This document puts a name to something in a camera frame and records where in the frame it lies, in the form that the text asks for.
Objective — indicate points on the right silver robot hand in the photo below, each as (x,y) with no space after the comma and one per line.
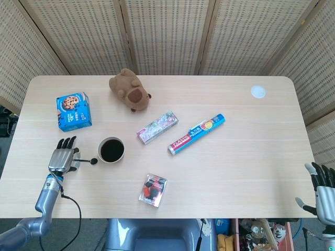
(324,201)

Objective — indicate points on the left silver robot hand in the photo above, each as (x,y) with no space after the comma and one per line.
(60,159)

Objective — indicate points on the black plastic spoon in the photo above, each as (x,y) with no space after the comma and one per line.
(93,161)

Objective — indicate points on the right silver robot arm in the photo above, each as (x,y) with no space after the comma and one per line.
(329,239)

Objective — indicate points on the white bowl of black coffee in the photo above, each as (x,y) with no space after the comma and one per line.
(111,151)

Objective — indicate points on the clear box of capsules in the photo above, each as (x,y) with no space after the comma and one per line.
(153,191)

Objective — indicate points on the blue cookie box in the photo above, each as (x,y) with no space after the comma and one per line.
(74,112)

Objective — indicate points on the red crate of clutter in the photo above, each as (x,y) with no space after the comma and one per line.
(261,235)

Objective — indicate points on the brown capybara plush toy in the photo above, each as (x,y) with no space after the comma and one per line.
(131,91)

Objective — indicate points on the floral toothpaste box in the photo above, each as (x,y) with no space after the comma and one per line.
(157,128)

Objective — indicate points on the blue plastic item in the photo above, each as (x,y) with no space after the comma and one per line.
(222,225)

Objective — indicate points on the yellow cloth item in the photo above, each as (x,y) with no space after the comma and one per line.
(225,243)

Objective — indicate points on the grey robot torso base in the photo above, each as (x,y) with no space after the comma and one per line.
(157,235)

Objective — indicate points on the blue food wrap roll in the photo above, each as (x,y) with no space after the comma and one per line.
(196,134)

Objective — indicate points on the woven rattan folding screen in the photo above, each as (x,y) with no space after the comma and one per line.
(167,34)

